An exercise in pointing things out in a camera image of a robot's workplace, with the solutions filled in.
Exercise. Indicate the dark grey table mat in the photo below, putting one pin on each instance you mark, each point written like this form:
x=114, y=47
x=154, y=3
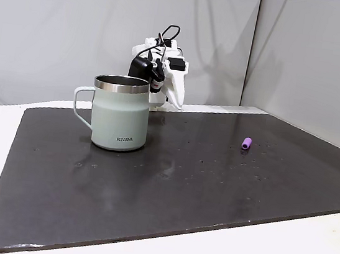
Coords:
x=181, y=181

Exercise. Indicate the pale green steel mug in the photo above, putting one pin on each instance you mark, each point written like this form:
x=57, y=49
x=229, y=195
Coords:
x=118, y=117

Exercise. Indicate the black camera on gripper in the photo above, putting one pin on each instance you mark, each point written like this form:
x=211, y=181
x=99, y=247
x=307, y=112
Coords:
x=138, y=66

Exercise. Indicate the purple pen grip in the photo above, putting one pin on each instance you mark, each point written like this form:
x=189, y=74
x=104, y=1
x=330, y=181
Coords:
x=246, y=143

